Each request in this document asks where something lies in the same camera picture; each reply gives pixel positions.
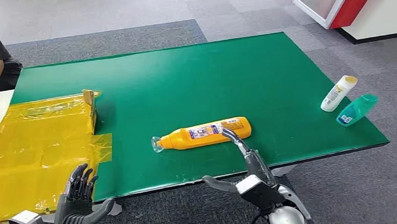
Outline cardboard box flap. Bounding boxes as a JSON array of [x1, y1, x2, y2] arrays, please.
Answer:
[[81, 89, 99, 129]]

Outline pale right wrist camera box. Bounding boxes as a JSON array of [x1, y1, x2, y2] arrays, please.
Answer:
[[235, 174, 264, 196]]

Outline teal plastic bottle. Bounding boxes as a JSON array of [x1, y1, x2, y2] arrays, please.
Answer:
[[335, 93, 381, 128]]

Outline orange plastic bottle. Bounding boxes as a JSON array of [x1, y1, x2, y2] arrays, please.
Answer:
[[150, 116, 253, 154]]

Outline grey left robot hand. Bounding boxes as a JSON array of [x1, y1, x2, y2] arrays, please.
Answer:
[[53, 161, 117, 224]]

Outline red and white kiosk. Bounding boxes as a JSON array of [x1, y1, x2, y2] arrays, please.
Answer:
[[291, 0, 385, 32]]

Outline green table mat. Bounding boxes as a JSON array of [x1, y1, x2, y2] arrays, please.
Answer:
[[7, 26, 392, 207]]

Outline white plastic bottle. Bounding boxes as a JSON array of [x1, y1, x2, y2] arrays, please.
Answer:
[[319, 74, 360, 113]]

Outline white counter with black base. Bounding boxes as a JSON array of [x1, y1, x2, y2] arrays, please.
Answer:
[[333, 0, 397, 46]]

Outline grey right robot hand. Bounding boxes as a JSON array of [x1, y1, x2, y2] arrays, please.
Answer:
[[199, 125, 288, 216]]

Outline black cable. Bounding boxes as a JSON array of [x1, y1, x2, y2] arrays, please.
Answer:
[[247, 210, 270, 224]]

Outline yellow plastic sheet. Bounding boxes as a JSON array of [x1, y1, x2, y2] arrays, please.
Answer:
[[0, 90, 117, 224]]

